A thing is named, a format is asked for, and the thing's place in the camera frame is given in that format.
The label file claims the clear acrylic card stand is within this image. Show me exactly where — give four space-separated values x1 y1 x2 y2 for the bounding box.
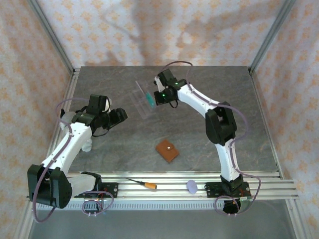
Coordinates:
129 80 158 120

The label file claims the brown leather card holder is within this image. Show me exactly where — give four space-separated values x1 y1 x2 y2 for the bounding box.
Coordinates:
155 139 180 164

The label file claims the lavender oval disc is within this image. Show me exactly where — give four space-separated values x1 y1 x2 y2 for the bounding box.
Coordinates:
186 179 198 194

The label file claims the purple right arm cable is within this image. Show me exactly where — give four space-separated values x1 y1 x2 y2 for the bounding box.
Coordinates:
160 61 262 217

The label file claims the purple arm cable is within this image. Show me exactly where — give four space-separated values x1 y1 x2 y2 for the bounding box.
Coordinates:
31 98 115 224
160 61 262 217

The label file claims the aluminium side rail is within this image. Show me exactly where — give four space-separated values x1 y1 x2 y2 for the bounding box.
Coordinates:
249 68 285 180
48 67 81 175

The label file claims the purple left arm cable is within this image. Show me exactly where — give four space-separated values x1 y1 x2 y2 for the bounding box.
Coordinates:
31 98 115 224

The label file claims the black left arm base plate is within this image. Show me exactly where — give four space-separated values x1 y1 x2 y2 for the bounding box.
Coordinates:
73 182 119 199

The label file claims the orange handled screwdriver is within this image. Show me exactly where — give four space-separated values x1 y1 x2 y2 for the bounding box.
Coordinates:
125 177 157 190

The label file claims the aluminium rail frame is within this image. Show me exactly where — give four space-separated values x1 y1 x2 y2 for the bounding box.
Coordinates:
26 170 300 201

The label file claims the grey slotted cable duct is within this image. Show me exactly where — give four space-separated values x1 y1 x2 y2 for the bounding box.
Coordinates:
37 201 225 210

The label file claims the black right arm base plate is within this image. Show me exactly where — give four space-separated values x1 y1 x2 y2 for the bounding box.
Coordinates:
204 181 251 199

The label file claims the aluminium corner post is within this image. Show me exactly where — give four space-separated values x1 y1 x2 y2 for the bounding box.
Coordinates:
249 0 297 73
26 0 75 73

